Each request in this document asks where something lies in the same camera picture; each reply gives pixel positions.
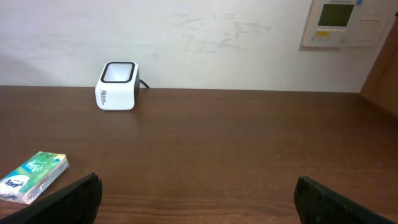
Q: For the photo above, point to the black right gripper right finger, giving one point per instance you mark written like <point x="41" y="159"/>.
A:
<point x="317" y="204"/>

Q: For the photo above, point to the white wall control panel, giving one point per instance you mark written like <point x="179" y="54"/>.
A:
<point x="343" y="23"/>

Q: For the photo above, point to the white barcode scanner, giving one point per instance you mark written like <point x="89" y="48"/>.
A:
<point x="118" y="86"/>

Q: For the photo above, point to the green tissue pack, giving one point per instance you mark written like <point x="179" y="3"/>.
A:
<point x="27" y="182"/>

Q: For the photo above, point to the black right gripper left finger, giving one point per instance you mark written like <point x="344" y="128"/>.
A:
<point x="74" y="204"/>

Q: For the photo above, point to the wooden cabinet side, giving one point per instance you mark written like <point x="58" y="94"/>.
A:
<point x="380" y="87"/>

